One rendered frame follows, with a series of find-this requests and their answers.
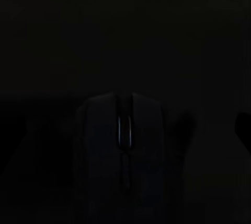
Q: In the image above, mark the desk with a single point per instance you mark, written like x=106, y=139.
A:
x=193, y=56

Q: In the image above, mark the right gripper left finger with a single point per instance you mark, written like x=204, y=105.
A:
x=12, y=130

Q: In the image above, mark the mouse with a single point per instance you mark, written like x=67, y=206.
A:
x=128, y=165

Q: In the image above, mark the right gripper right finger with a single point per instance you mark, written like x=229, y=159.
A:
x=243, y=129

